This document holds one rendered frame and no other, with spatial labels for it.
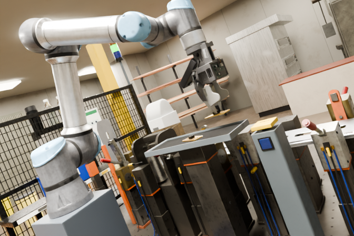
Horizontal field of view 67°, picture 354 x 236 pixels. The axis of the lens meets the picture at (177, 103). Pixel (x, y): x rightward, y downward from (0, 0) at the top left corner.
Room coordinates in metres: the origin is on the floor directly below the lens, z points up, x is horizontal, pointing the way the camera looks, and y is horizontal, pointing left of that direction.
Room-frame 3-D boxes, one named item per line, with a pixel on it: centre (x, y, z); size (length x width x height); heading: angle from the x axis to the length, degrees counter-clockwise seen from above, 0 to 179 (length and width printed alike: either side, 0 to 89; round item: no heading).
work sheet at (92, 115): (2.04, 0.68, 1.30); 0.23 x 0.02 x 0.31; 140
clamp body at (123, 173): (1.47, 0.43, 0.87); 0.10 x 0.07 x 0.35; 140
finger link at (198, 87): (0.82, -0.09, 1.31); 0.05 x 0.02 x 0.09; 132
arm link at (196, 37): (0.83, -0.12, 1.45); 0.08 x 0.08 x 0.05
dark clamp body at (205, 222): (1.12, 0.07, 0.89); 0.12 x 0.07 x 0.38; 140
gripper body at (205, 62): (0.82, -0.12, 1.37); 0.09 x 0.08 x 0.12; 42
